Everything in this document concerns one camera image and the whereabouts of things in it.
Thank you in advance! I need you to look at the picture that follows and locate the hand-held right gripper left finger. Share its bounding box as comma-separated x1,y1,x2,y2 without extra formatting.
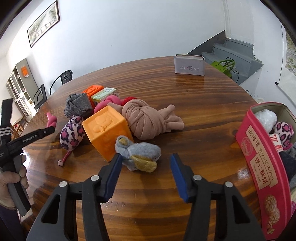
26,153,123,241

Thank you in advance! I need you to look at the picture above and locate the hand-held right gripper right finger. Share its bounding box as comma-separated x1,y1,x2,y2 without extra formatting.
169,153,266,241

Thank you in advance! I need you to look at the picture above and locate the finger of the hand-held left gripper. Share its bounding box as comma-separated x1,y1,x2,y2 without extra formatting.
7,126,56,152

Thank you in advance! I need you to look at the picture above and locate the pink curved strap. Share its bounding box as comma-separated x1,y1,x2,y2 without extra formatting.
46,112,58,128

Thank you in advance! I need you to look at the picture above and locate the grey yellow knotted sock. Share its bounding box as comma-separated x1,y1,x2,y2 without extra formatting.
115,136,162,173

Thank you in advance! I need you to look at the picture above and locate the pink leopard plush toy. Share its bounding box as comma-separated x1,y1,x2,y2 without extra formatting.
58,115,86,167
272,121,295,150

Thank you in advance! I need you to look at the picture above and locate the large orange soft cube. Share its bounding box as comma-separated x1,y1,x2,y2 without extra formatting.
82,106,134,162

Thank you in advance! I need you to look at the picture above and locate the dark grey sock bundle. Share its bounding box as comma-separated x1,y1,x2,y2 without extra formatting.
64,93,93,118

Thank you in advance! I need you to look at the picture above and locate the tan knotted stocking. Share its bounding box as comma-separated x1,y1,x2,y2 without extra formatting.
122,98,185,140

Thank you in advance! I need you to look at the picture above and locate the small orange soft cube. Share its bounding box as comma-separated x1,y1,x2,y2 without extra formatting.
82,85,104,109

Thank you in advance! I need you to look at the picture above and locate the pink biscuit tin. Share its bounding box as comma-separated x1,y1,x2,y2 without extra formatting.
235,102,296,240

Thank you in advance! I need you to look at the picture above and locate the white plastic bag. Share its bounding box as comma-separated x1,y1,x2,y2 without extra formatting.
254,109,278,133

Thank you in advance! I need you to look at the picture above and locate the person's left forearm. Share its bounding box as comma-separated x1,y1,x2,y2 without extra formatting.
0,205,22,241

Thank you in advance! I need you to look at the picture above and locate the person's left hand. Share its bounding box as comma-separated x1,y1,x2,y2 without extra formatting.
0,153,30,209

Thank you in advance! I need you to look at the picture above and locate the wooden chair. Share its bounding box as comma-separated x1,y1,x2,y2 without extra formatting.
10,115,31,141

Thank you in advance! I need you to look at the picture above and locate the black metal chair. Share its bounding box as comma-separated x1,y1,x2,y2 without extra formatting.
49,70,73,96
33,84,48,109

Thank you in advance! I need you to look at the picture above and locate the grey display cabinet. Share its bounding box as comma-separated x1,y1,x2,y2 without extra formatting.
6,58,40,117

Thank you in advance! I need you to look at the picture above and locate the pink knotted toy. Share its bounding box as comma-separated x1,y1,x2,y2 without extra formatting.
93,95,122,114

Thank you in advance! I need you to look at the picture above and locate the small yellow green box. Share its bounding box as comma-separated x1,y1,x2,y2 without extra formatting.
90,87,120,105

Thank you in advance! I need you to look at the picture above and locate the red white packet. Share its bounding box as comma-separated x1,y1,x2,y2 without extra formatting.
269,133,284,151

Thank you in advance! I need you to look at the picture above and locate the grey tin box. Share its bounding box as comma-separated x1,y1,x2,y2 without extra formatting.
174,54,206,76

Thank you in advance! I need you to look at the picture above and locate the framed landscape painting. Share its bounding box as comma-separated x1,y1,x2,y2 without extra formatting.
27,0,61,48

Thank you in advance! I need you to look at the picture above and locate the green paper bag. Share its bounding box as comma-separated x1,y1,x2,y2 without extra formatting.
210,59,236,79

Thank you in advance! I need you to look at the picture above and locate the grey staircase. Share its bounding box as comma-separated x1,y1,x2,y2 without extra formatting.
187,30,264,86

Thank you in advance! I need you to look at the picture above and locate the hanging scroll painting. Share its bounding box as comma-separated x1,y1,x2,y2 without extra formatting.
275,22,296,86

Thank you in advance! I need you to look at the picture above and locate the black cable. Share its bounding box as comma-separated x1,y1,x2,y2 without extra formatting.
225,57,242,82

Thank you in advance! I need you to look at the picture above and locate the white door frame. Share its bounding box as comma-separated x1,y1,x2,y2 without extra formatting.
222,0,234,39

